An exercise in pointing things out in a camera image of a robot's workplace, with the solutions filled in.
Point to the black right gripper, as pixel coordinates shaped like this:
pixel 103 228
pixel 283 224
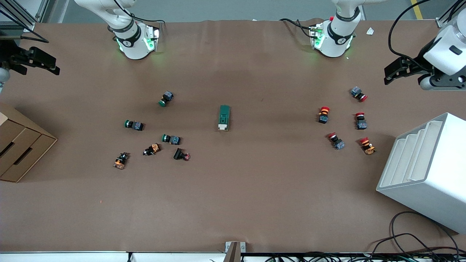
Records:
pixel 8 53

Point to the metal table bracket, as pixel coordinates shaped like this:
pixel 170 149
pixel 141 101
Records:
pixel 235 253

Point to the cardboard drawer box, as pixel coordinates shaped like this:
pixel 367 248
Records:
pixel 22 145

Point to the white table edge rail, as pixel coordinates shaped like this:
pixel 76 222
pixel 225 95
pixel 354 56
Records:
pixel 72 257

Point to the green load switch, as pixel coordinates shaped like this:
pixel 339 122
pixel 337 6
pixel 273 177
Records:
pixel 224 116

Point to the red mushroom button blue body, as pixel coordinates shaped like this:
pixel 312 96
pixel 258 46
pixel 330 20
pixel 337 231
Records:
pixel 336 141
pixel 360 122
pixel 358 93

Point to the red mushroom button amber body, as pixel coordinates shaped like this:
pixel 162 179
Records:
pixel 367 145

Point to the black button orange body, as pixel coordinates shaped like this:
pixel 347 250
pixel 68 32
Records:
pixel 152 149

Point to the black selector orange body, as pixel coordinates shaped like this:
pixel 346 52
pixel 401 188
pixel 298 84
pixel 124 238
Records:
pixel 121 160

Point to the black switch red indicator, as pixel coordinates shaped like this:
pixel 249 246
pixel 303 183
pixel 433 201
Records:
pixel 180 154

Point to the white tiered storage bin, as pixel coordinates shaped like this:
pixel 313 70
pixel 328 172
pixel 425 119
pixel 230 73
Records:
pixel 437 163

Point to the aluminium frame profile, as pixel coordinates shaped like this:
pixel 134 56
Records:
pixel 29 26
pixel 441 22

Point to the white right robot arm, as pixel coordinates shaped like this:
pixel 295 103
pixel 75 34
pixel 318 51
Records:
pixel 133 43

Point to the green push button switch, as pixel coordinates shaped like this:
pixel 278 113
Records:
pixel 165 99
pixel 134 125
pixel 172 139

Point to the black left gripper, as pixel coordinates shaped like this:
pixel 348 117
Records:
pixel 414 65

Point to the white paper scrap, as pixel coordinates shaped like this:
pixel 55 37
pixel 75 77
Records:
pixel 370 31

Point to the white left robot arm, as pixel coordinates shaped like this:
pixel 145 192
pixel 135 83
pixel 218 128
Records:
pixel 338 40

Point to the red button orange striped collar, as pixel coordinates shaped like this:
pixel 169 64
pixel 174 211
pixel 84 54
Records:
pixel 323 115

